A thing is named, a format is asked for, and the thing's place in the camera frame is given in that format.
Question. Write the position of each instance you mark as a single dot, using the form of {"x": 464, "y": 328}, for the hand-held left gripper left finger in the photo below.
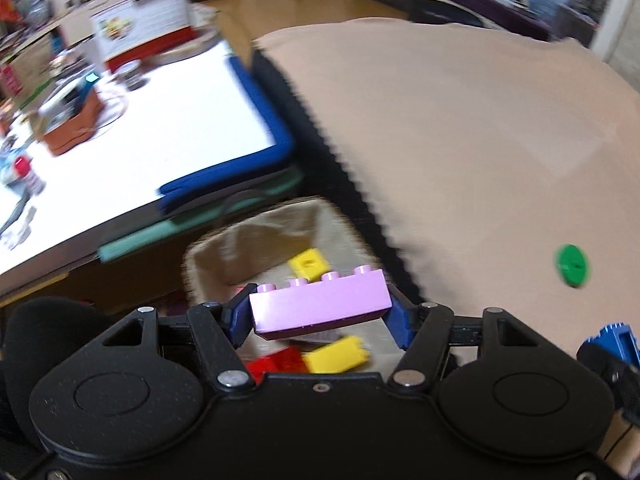
{"x": 237, "y": 317}

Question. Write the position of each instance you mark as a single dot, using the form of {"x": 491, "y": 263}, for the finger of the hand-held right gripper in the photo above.
{"x": 595, "y": 357}

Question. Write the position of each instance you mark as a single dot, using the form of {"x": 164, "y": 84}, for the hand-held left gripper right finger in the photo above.
{"x": 400, "y": 317}

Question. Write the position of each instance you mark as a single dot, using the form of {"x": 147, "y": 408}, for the blue hollow building brick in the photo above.
{"x": 620, "y": 342}

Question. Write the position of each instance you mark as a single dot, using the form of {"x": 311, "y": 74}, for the large red building brick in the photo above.
{"x": 275, "y": 362}

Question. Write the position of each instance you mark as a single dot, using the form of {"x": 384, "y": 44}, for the beige fabric basket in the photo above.
{"x": 240, "y": 250}

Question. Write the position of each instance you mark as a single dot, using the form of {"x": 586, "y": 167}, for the yellow hollow building brick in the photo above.
{"x": 335, "y": 357}

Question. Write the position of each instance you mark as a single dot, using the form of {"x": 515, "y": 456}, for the pink building brick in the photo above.
{"x": 320, "y": 305}

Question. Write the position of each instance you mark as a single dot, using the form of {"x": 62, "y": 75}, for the small yellow cube brick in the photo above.
{"x": 310, "y": 262}

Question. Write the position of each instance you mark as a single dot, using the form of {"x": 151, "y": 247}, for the green plastic disc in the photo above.
{"x": 572, "y": 265}

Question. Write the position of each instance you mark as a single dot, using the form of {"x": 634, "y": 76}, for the green mat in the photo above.
{"x": 150, "y": 240}

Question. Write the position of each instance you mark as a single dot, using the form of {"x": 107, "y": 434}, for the blue mat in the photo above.
{"x": 225, "y": 180}

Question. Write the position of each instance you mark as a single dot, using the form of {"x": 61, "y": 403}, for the beige blanket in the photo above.
{"x": 450, "y": 160}

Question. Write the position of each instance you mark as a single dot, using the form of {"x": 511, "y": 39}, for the dark zigzag-edged cloth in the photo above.
{"x": 322, "y": 170}

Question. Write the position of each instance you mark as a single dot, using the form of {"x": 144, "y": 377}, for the white low table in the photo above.
{"x": 175, "y": 125}

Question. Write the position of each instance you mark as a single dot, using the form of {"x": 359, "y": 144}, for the black padded object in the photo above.
{"x": 30, "y": 340}

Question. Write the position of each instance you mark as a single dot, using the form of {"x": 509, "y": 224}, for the orange box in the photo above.
{"x": 75, "y": 130}

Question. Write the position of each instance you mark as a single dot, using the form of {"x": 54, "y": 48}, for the red-capped bottle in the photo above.
{"x": 27, "y": 172}

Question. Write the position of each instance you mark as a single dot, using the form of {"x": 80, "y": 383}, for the glass jar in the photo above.
{"x": 131, "y": 75}

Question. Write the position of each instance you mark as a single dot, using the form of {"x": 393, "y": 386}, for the printed cardboard box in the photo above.
{"x": 150, "y": 15}

